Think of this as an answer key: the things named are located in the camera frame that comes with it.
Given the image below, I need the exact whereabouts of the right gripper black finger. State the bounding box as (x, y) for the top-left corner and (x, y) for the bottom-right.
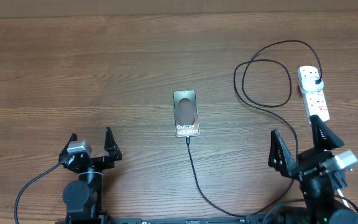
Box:
(310, 115), (344, 150)
(268, 129), (298, 178)

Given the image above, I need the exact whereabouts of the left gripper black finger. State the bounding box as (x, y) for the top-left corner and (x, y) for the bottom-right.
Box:
(104, 127), (122, 161)
(59, 133), (78, 159)

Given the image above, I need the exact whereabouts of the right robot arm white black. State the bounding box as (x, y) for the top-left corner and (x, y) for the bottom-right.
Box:
(262, 115), (358, 223)

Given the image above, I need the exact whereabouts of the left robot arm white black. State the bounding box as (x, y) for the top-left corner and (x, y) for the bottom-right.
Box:
(14, 127), (122, 224)

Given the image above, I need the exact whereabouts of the white charger plug adapter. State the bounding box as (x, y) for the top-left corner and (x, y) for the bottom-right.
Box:
(300, 77), (324, 94)

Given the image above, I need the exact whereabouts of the white power strip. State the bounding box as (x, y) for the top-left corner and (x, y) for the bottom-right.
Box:
(297, 65), (331, 125)

